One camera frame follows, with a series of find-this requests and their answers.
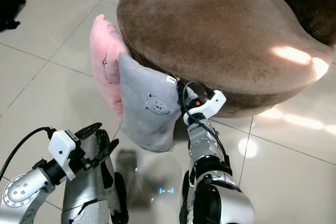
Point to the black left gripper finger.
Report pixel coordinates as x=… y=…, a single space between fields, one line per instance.
x=107 y=153
x=88 y=129

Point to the grey bear print pillow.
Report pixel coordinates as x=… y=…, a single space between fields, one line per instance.
x=149 y=103

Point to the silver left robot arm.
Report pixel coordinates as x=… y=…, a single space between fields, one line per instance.
x=21 y=195

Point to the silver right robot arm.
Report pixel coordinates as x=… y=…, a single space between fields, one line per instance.
x=220 y=192

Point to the brown velvet round sofa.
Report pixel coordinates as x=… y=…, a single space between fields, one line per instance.
x=215 y=30

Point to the pink pillow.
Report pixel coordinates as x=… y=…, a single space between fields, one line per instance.
x=104 y=61

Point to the silver left robot leg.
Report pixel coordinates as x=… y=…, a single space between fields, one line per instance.
x=84 y=198

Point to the silver robot leg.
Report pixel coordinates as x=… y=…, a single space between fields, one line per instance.
x=191 y=203
x=84 y=198

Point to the silver right robot leg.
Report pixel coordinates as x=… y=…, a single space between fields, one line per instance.
x=191 y=203

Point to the black bag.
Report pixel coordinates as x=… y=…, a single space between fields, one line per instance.
x=9 y=9

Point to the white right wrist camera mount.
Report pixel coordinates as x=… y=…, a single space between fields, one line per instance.
x=211 y=106

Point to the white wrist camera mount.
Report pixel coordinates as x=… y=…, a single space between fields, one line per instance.
x=211 y=106
x=63 y=148

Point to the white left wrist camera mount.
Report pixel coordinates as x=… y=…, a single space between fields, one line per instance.
x=63 y=148

